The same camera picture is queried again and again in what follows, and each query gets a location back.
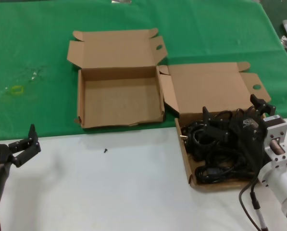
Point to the clear plastic scraps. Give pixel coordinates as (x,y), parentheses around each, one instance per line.
(33,74)

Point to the silver foil object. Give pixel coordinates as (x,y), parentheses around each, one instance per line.
(120,1)

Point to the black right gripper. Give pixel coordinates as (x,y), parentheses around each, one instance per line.
(247,130)

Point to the crinkled clear plastic bag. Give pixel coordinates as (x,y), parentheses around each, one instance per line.
(283,41)

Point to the open brown cardboard box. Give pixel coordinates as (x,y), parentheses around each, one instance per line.
(205,91)

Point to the yellow rubber band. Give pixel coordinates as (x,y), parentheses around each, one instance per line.
(12,90)

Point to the cardboard box with torn rim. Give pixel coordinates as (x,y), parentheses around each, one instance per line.
(121,101)

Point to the green table cloth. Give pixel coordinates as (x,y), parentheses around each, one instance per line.
(37,36)

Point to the small black screw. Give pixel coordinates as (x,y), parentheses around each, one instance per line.
(105,150)

